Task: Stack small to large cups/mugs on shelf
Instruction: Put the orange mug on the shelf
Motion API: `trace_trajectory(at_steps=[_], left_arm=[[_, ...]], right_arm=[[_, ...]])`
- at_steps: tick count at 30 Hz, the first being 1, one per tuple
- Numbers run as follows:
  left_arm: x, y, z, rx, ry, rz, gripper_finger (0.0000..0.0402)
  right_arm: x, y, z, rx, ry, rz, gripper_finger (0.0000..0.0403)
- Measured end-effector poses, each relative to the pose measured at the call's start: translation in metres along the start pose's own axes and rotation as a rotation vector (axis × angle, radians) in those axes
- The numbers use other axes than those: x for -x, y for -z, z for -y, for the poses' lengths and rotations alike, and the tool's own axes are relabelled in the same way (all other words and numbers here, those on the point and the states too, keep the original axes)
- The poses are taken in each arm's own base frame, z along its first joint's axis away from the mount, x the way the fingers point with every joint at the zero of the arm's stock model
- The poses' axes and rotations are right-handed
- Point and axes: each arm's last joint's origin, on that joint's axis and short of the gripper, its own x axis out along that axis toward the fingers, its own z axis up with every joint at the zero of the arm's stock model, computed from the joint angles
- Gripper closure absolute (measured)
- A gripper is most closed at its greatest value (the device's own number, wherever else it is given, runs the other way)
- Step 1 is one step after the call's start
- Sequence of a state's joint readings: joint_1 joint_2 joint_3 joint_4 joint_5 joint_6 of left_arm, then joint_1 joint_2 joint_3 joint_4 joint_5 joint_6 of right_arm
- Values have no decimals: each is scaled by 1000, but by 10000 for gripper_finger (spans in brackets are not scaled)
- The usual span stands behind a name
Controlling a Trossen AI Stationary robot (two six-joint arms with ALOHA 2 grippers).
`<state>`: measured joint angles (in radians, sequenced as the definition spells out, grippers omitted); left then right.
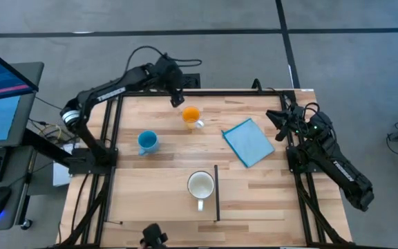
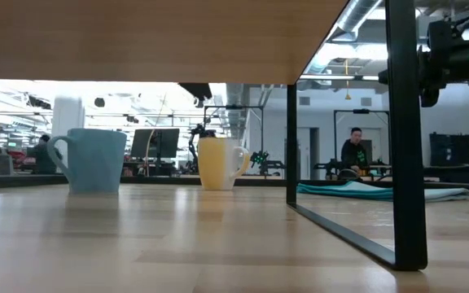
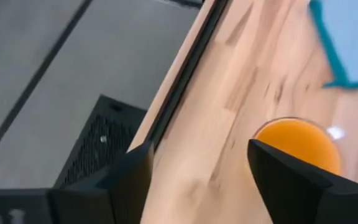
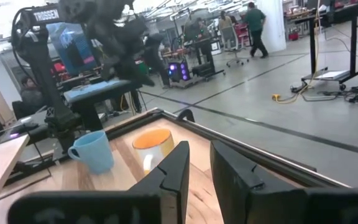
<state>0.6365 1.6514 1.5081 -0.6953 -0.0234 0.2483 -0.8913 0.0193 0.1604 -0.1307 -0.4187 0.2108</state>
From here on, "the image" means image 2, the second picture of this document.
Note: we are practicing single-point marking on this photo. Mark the blue mug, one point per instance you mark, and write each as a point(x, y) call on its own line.
point(96, 163)

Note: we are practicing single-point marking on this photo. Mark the black background robot arm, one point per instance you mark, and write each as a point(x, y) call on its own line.
point(194, 150)

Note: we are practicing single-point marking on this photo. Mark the wooden shelf board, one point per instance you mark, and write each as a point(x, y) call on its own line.
point(137, 40)

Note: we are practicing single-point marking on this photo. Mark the black background cabinet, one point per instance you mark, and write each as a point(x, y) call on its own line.
point(458, 148)

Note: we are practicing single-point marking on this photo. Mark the seated person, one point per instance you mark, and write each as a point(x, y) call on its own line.
point(353, 154)
point(45, 158)

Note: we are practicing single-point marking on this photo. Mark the light blue cloth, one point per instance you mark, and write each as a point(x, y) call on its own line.
point(360, 191)

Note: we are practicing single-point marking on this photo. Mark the background robot with green lights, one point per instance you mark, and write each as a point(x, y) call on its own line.
point(261, 158)

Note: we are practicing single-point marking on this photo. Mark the black background monitor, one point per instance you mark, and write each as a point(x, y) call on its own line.
point(155, 142)

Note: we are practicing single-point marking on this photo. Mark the white column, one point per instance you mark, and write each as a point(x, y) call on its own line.
point(67, 118)

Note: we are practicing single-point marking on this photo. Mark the silver ceiling duct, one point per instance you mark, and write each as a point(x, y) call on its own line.
point(356, 16)

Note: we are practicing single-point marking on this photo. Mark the wooden shelf with black frame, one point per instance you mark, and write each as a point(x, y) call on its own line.
point(405, 163)

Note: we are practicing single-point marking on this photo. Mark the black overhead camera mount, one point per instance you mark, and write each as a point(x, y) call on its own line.
point(195, 91)

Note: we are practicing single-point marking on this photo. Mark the black aluminium table frame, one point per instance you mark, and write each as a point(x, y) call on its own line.
point(157, 180)

